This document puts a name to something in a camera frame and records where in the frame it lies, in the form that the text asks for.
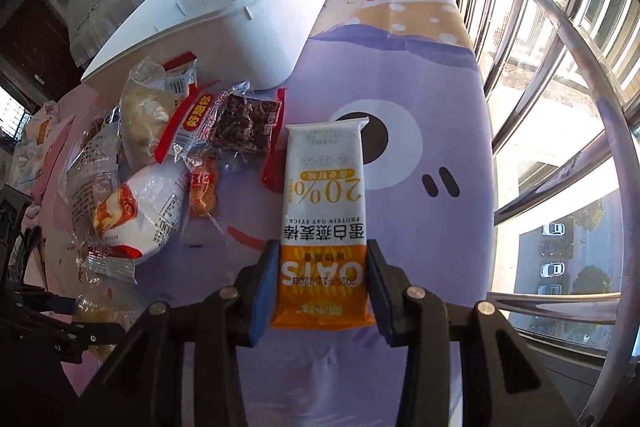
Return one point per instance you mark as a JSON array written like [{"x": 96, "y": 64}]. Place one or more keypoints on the clear yellow pastry packet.
[{"x": 102, "y": 307}]

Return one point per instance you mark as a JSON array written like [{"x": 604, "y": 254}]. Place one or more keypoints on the white plastic basket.
[{"x": 240, "y": 32}]

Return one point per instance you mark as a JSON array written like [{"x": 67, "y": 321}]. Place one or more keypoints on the red white snack packet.
[{"x": 192, "y": 119}]

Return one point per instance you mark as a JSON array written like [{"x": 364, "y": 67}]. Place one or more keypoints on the small orange snack packet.
[{"x": 204, "y": 192}]

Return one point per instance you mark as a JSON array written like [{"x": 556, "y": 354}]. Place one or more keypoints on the silver snack packet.
[{"x": 107, "y": 263}]

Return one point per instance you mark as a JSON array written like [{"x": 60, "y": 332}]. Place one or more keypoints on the clear text-printed snack packet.
[{"x": 92, "y": 172}]

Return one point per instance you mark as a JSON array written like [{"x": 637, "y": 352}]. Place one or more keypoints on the clear packet of pale snack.
[{"x": 142, "y": 112}]

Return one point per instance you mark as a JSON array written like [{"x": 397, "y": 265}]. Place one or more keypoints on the curved metal window guard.
[{"x": 607, "y": 117}]

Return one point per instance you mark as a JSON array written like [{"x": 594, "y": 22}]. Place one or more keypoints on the white orange oat bar packet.
[{"x": 325, "y": 187}]

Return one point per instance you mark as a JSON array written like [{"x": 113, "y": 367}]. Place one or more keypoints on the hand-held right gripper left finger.
[{"x": 262, "y": 297}]

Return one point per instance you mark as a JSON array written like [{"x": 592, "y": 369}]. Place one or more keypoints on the dark nut brittle packet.
[{"x": 245, "y": 119}]

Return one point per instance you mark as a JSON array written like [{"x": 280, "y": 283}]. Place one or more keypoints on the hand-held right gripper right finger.
[{"x": 382, "y": 302}]

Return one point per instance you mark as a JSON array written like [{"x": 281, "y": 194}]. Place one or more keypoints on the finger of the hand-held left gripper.
[
  {"x": 95, "y": 334},
  {"x": 62, "y": 304}
]

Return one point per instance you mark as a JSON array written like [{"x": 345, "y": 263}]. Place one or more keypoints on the white parked car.
[
  {"x": 552, "y": 269},
  {"x": 552, "y": 228}
]

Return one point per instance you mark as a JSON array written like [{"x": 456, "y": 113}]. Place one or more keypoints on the dark wooden cabinet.
[{"x": 30, "y": 42}]

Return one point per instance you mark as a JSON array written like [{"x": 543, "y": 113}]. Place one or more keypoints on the white red-print snack packet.
[{"x": 150, "y": 202}]

